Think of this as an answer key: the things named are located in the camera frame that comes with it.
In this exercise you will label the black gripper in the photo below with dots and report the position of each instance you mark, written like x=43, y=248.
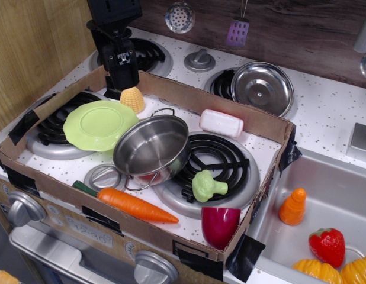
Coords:
x=117, y=53

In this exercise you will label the green toy broccoli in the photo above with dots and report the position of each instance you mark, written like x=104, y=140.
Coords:
x=204, y=187

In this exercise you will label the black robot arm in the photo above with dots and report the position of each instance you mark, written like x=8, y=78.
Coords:
x=114, y=12

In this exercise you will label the stainless steel pot lid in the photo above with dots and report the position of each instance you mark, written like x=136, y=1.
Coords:
x=263, y=85

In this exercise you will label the yellow toy corn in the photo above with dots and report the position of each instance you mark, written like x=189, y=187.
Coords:
x=133, y=98

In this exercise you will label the brown cardboard fence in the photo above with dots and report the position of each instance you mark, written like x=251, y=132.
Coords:
x=192, y=258

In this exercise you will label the light green plastic plate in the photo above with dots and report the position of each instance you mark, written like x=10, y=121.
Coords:
x=98, y=125

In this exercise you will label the hanging metal strainer ladle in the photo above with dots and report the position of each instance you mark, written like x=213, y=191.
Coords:
x=180, y=17

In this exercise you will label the grey stove top knob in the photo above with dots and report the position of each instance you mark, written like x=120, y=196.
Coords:
x=199, y=61

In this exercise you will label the black burner coil front left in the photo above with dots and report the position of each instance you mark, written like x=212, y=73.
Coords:
x=50, y=131

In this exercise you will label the black burner coil back right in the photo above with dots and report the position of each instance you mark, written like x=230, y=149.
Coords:
x=221, y=84

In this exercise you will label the white pink toy soap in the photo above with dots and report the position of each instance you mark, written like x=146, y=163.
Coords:
x=221, y=123

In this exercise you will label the hanging purple spatula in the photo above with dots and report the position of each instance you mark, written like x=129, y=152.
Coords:
x=238, y=29

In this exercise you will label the grey round knob in fence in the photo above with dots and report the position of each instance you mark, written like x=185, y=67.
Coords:
x=104, y=176

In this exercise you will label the black burner coil front right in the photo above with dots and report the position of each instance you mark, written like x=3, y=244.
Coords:
x=226, y=162

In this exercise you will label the grey front knob left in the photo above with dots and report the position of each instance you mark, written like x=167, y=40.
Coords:
x=24, y=209

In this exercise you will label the dark red plastic cup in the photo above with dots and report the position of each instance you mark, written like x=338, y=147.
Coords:
x=219, y=225

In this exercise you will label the grey front knob right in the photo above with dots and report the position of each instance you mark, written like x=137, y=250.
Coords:
x=153, y=268

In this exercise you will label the small orange toy carrot top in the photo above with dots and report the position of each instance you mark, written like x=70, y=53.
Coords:
x=293, y=208

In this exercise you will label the orange object bottom left corner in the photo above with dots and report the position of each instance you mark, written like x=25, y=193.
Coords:
x=6, y=278

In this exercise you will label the silver toy sink basin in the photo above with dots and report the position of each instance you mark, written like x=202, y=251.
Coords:
x=336, y=198

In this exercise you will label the red toy strawberry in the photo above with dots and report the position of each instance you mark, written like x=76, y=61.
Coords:
x=328, y=244

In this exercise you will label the orange toy pumpkin left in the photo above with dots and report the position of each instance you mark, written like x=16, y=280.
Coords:
x=319, y=270

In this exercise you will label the orange toy pumpkin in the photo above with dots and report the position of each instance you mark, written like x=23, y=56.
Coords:
x=355, y=272
x=319, y=270

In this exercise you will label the orange toy pumpkin right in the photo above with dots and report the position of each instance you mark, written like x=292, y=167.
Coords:
x=355, y=272

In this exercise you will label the silver oven door handle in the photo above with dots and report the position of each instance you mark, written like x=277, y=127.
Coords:
x=69, y=257

